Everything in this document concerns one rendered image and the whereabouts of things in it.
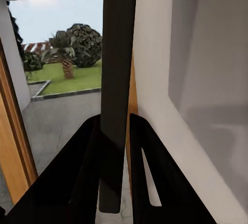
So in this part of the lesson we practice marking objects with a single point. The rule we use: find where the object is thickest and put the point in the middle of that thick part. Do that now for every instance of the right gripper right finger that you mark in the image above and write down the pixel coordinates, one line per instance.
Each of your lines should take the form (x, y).
(180, 202)

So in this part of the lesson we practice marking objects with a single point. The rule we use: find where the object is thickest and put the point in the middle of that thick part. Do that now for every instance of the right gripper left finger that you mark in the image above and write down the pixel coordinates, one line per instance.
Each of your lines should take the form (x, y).
(66, 192)

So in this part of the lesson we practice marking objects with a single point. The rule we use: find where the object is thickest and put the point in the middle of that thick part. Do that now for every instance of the poster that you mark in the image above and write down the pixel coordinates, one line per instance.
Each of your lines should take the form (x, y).
(117, 44)

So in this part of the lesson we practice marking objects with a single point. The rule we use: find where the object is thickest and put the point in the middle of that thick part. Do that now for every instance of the door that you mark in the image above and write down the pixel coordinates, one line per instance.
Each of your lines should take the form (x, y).
(50, 84)

